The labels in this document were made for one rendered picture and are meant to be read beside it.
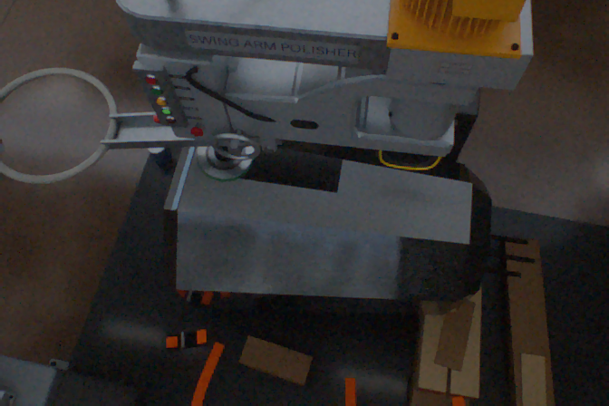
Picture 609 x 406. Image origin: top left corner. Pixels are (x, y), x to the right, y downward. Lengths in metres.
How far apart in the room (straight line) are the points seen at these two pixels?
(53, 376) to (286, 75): 1.17
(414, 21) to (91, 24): 2.79
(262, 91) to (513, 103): 2.03
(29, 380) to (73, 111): 1.82
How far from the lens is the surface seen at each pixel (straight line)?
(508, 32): 1.28
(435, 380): 2.47
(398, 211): 1.98
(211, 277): 2.11
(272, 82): 1.54
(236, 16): 1.29
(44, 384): 1.97
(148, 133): 2.07
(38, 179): 2.13
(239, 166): 2.03
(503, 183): 3.04
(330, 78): 1.44
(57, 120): 3.43
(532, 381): 2.68
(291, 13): 1.28
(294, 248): 1.99
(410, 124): 1.57
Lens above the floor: 2.62
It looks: 64 degrees down
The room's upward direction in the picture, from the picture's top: 4 degrees counter-clockwise
